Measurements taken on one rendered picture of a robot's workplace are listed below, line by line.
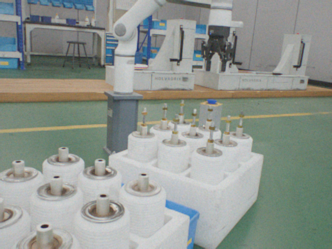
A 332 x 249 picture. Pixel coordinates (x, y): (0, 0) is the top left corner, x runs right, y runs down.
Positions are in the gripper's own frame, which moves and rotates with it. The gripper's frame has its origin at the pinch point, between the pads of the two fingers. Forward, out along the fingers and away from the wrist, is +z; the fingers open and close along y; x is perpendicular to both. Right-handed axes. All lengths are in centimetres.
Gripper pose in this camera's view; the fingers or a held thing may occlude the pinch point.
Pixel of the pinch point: (215, 68)
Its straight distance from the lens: 112.5
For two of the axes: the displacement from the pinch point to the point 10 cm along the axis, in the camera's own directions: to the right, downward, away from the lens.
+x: 7.9, -1.0, 6.1
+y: 6.1, 2.5, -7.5
